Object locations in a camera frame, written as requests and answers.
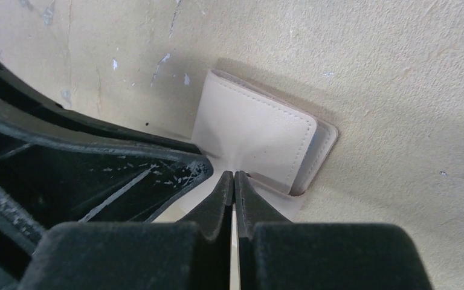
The beige card holder wallet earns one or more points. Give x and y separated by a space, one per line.
264 153

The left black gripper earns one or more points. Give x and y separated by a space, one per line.
50 174

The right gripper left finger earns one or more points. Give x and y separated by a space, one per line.
136 256

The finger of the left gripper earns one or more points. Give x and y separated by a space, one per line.
20 95

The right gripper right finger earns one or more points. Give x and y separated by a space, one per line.
328 256

